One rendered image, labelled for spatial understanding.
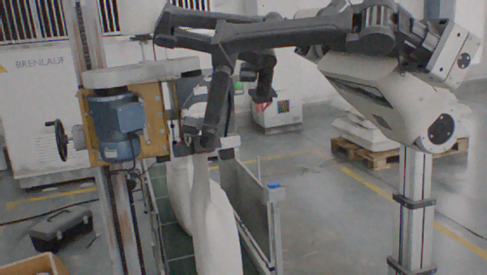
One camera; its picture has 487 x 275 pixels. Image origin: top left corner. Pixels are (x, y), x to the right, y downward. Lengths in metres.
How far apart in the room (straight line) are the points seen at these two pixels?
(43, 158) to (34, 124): 0.37
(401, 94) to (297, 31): 0.34
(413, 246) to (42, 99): 3.76
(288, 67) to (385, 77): 4.52
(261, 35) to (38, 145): 3.84
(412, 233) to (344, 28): 0.81
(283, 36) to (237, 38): 0.11
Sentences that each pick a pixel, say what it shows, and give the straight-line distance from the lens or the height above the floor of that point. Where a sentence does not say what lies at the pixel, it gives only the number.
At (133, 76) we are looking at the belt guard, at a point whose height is 1.39.
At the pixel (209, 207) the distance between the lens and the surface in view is 1.70.
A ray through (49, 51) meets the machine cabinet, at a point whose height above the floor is 1.38.
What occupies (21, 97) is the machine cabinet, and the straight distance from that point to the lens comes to 4.56.
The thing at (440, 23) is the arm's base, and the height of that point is 1.52.
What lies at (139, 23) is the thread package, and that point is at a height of 1.57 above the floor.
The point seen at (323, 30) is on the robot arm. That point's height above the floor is 1.52.
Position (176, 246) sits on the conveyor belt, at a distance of 2.40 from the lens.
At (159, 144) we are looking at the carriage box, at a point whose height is 1.08.
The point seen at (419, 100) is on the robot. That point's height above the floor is 1.32.
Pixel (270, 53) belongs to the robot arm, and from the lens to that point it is 1.50.
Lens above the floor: 1.56
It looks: 16 degrees down
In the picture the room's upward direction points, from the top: 5 degrees counter-clockwise
